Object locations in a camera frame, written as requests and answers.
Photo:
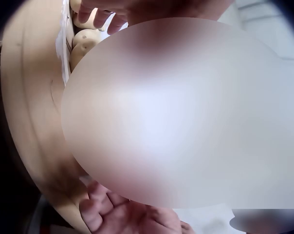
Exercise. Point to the person's left hand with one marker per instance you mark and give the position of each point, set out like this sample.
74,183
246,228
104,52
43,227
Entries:
147,8

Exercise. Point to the beige wooden board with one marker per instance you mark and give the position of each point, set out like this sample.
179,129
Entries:
27,97

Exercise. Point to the person's right hand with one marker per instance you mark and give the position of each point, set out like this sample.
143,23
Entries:
127,219

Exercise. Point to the person's left fingers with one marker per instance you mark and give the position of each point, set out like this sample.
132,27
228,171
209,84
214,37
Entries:
102,19

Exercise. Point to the white plastic bag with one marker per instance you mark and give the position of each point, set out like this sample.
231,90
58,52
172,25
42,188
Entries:
62,46

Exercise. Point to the pale yellow potato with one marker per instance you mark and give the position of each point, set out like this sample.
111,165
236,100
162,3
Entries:
75,4
87,37
85,25
78,57

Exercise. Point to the person's right fingers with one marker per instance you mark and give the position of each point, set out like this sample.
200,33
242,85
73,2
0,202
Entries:
98,207

